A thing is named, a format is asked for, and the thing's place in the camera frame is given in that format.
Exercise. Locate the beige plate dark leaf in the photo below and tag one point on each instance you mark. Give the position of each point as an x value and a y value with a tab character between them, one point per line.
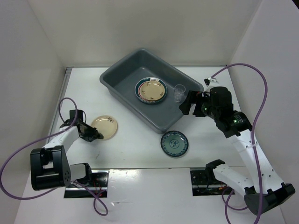
105	125

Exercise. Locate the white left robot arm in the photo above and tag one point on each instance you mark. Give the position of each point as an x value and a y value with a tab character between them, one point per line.
49	165

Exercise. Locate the beige plate small flowers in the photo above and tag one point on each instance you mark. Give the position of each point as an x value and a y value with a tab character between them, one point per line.
152	90

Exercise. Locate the white plate green red rim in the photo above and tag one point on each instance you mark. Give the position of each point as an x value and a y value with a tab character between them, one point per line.
142	81

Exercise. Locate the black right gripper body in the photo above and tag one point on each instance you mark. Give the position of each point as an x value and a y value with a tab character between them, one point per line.
204	98

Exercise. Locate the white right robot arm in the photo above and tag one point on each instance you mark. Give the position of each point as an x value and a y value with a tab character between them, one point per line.
263	190

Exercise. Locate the teal blue floral bowl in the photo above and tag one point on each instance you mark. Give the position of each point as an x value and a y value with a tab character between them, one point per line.
174	143

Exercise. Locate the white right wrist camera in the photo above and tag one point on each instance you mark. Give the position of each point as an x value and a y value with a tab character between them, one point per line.
211	82

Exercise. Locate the clear faceted drinking glass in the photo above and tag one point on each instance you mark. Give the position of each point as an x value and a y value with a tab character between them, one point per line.
179	91

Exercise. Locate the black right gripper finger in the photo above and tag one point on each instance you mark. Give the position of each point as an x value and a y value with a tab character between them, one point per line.
189	100
198	111

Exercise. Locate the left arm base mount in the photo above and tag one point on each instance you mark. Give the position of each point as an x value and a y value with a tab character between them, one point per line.
98	185

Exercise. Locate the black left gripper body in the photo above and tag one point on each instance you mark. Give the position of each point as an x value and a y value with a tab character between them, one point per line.
89	132

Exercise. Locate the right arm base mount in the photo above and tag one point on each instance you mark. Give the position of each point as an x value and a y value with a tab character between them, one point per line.
201	186

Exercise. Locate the grey plastic bin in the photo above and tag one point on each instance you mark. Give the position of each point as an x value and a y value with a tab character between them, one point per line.
121	78

